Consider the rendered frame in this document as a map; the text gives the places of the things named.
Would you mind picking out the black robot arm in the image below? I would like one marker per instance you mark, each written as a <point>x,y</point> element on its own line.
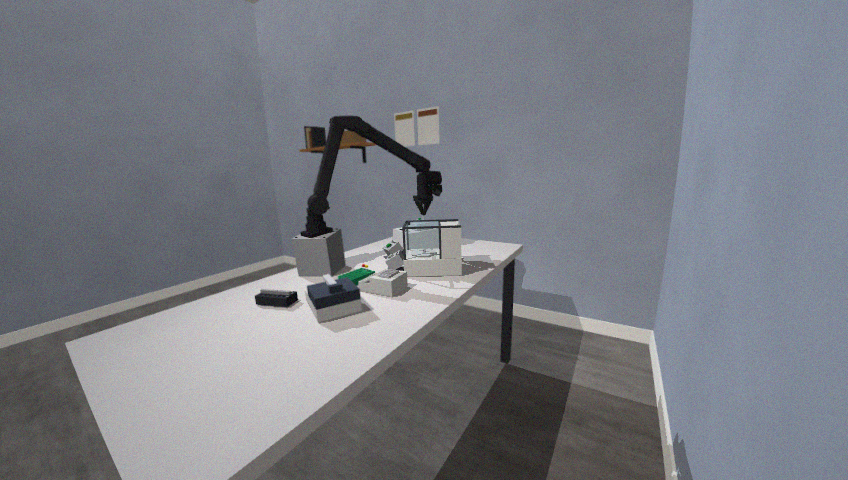
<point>319,205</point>

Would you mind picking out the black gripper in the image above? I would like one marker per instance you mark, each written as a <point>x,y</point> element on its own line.
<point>421,199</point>

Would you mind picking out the green tube rack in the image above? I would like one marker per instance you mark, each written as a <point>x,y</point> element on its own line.
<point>357,275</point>

